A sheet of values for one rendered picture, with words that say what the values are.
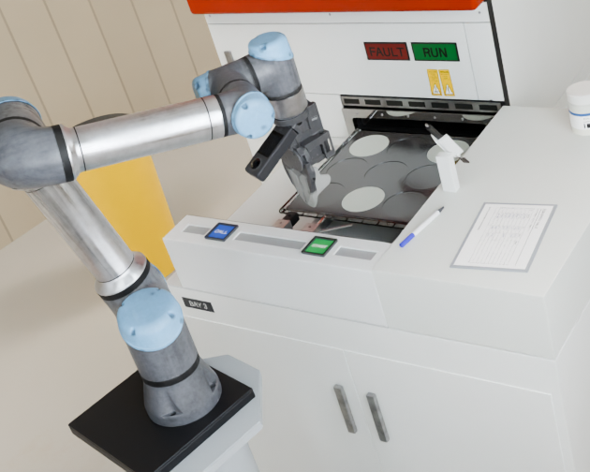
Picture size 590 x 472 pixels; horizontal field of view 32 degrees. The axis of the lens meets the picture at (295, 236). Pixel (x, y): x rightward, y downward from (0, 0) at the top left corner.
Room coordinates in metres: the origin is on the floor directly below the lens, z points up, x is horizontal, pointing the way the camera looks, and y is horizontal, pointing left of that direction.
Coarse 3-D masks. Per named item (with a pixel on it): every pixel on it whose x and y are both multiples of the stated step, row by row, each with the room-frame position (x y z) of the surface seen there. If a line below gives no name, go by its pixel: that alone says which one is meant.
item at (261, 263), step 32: (192, 224) 2.01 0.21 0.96; (192, 256) 1.94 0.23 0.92; (224, 256) 1.87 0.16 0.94; (256, 256) 1.81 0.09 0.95; (288, 256) 1.76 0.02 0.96; (352, 256) 1.69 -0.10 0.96; (224, 288) 1.90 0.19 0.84; (256, 288) 1.83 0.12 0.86; (288, 288) 1.77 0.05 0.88; (320, 288) 1.71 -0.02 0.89; (352, 288) 1.65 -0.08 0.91; (384, 320) 1.62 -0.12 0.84
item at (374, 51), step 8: (368, 48) 2.29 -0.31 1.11; (376, 48) 2.27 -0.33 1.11; (384, 48) 2.26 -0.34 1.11; (392, 48) 2.24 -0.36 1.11; (400, 48) 2.23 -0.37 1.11; (368, 56) 2.29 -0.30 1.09; (376, 56) 2.28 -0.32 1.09; (384, 56) 2.26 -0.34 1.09; (392, 56) 2.25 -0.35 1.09; (400, 56) 2.23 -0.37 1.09
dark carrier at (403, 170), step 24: (408, 144) 2.15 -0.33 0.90; (432, 144) 2.11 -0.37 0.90; (336, 168) 2.15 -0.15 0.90; (360, 168) 2.12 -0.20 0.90; (384, 168) 2.08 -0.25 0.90; (408, 168) 2.04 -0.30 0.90; (432, 168) 2.01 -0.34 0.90; (336, 192) 2.04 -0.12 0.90; (384, 192) 1.98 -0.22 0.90; (408, 192) 1.94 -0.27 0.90; (432, 192) 1.91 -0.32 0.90; (360, 216) 1.91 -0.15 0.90; (384, 216) 1.88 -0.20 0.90; (408, 216) 1.85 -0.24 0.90
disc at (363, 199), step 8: (352, 192) 2.02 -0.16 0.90; (360, 192) 2.01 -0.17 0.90; (368, 192) 2.00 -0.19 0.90; (376, 192) 1.99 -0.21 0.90; (344, 200) 2.00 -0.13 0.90; (352, 200) 1.99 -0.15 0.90; (360, 200) 1.97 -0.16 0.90; (368, 200) 1.96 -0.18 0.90; (376, 200) 1.95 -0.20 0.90; (344, 208) 1.97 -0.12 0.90; (352, 208) 1.95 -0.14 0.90; (360, 208) 1.94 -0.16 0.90; (368, 208) 1.93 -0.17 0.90
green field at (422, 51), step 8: (416, 48) 2.20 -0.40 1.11; (424, 48) 2.18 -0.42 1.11; (432, 48) 2.17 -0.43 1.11; (440, 48) 2.15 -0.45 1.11; (448, 48) 2.14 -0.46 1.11; (416, 56) 2.20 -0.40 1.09; (424, 56) 2.19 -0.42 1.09; (432, 56) 2.17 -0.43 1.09; (440, 56) 2.16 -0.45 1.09; (448, 56) 2.14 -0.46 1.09; (456, 56) 2.13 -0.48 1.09
